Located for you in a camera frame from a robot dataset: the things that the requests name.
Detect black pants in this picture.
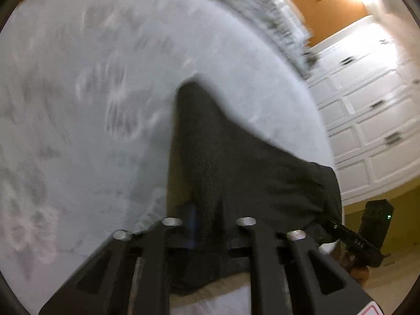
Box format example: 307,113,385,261
170,80,342,295

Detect black floor appliance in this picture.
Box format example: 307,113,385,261
358,199,394,250

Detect white wardrobe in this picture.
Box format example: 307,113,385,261
307,16,419,205

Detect grey butterfly bedspread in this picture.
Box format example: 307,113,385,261
1,0,334,314

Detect grey ruffled duvet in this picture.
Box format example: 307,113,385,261
222,0,318,80

